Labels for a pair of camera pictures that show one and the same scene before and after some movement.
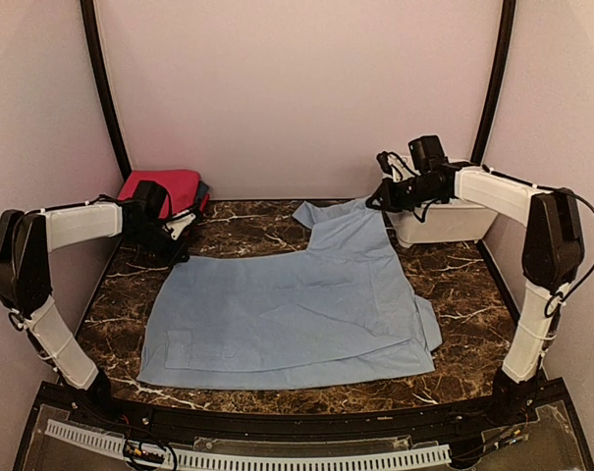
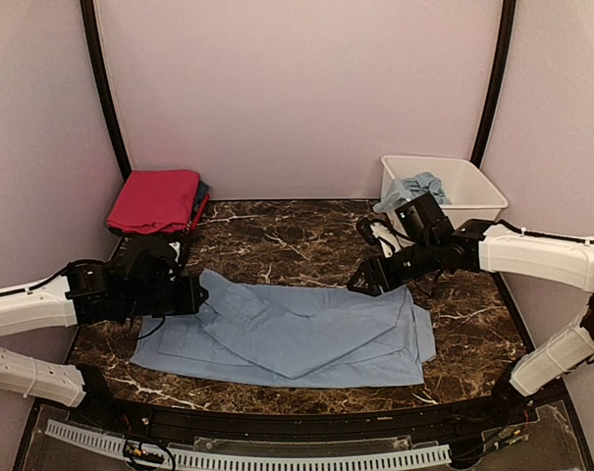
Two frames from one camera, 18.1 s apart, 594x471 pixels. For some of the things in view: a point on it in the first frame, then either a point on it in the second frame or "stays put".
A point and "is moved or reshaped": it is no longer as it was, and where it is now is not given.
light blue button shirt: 341,311 is moved or reshaped
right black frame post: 500,78 stays put
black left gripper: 173,256 -> 190,302
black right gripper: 389,203 -> 387,282
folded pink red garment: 182,188 stays put
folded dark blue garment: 203,189 stays put
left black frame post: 90,19 stays put
